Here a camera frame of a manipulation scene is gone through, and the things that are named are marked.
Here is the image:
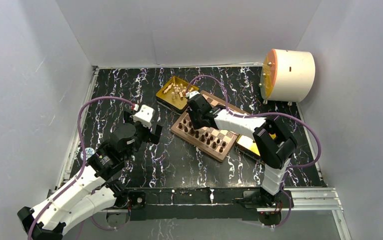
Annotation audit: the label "aluminium frame rail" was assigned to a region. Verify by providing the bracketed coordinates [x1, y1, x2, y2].
[257, 187, 345, 213]

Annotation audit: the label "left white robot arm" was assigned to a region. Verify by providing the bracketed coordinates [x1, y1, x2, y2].
[17, 105, 162, 240]

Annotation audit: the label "gold tray dark pieces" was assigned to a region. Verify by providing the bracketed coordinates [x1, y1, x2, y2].
[235, 135, 261, 162]

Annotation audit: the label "wooden chess board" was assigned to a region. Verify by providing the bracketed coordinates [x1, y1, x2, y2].
[170, 90, 249, 163]

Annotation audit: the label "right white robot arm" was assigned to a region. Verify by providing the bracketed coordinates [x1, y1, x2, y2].
[186, 91, 298, 207]

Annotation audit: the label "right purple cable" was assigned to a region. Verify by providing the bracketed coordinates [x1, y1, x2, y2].
[185, 74, 322, 229]

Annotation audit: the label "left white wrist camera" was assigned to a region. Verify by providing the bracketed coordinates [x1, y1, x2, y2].
[133, 104, 155, 130]

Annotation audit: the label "round sticker on table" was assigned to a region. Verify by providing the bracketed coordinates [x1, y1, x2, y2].
[79, 147, 96, 161]

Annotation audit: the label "pile of light pieces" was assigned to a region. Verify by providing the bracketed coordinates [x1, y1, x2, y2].
[162, 82, 197, 100]

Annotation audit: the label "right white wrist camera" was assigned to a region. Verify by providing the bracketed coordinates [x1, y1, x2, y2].
[185, 91, 200, 100]

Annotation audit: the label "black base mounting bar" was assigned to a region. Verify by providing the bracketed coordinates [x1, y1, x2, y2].
[105, 187, 295, 224]

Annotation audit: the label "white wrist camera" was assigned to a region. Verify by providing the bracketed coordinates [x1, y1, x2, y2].
[185, 91, 200, 100]
[133, 104, 155, 130]

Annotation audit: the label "purple cable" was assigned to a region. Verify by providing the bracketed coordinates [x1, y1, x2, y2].
[185, 74, 322, 229]
[27, 96, 138, 240]

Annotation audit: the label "gold tray light pieces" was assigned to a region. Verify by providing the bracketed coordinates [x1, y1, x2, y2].
[155, 76, 199, 115]

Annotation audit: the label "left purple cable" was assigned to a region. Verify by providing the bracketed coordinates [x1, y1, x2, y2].
[27, 96, 138, 240]

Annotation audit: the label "white round drawer cabinet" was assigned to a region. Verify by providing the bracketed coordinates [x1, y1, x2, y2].
[258, 48, 316, 106]

